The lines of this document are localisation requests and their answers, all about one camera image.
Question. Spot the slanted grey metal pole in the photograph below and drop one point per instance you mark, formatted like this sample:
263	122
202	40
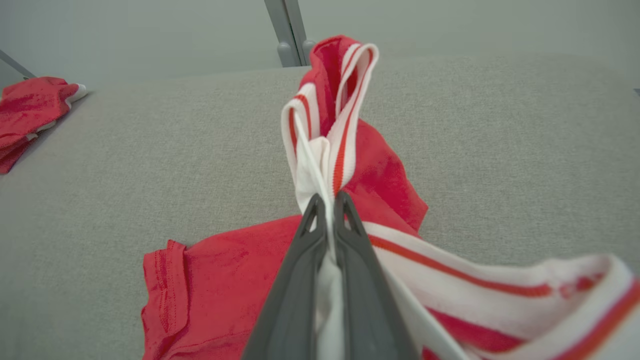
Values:
15	64

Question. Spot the folded red garment white trim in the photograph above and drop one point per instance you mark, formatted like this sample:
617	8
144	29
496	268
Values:
30	105

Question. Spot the grey metal frame post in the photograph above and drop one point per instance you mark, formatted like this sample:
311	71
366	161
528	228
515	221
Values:
285	25

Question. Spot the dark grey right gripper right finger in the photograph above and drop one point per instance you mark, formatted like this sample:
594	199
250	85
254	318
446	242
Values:
365	310

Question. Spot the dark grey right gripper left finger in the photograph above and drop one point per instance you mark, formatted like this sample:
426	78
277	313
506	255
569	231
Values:
295	300

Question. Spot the red garment with white trim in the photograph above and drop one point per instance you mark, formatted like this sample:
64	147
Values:
225	280

